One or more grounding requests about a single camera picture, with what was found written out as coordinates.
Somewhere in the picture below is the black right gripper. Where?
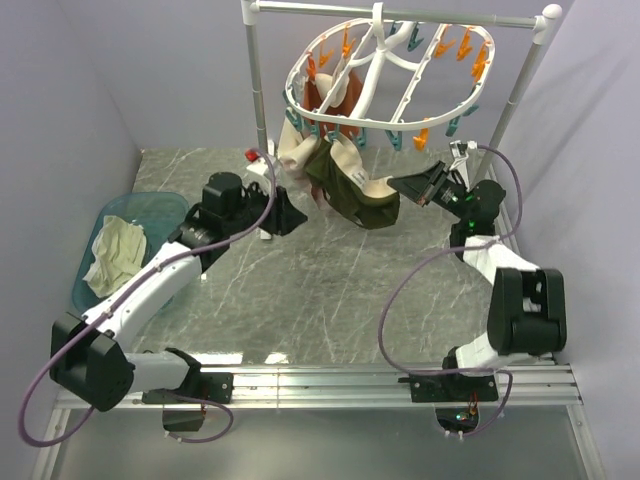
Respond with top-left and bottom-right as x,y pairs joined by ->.
388,162 -> 472,223

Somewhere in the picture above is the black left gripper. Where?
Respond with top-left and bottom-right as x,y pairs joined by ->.
226,178 -> 309,237

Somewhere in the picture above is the olive green underwear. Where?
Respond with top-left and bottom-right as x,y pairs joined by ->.
304,135 -> 400,230

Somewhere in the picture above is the white oval clip hanger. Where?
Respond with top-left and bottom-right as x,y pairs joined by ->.
283,3 -> 496,135

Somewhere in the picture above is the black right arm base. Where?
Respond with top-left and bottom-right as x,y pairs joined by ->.
398,373 -> 499,437

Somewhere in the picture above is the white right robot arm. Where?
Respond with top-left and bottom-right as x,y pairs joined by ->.
387,162 -> 567,400

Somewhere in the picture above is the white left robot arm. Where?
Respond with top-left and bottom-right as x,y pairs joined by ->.
49,172 -> 308,412

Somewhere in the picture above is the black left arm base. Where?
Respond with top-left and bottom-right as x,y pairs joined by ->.
141,372 -> 234,444

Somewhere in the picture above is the beige hanging underwear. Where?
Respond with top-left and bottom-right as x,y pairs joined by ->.
277,70 -> 338,182

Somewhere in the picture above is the rust orange hanging underwear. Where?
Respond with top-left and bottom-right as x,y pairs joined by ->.
302,71 -> 362,117

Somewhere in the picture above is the cream underwear in basket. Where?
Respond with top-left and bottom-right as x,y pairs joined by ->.
83,215 -> 147,298

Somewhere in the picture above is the pink hanging cloth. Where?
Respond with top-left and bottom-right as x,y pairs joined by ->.
310,178 -> 330,211

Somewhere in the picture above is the teal plastic basket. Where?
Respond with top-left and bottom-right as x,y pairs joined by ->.
72,192 -> 190,313

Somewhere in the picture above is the white metal drying rack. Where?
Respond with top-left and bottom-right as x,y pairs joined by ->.
240,0 -> 564,241

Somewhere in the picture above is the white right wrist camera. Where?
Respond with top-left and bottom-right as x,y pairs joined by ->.
448,140 -> 478,184

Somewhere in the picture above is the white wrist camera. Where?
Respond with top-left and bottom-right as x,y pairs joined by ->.
245,150 -> 273,193
448,140 -> 478,184

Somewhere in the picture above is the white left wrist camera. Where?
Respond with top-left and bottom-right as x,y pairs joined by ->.
245,150 -> 273,193

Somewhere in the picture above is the aluminium mounting rail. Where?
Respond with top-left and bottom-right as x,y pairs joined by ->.
54,363 -> 584,412

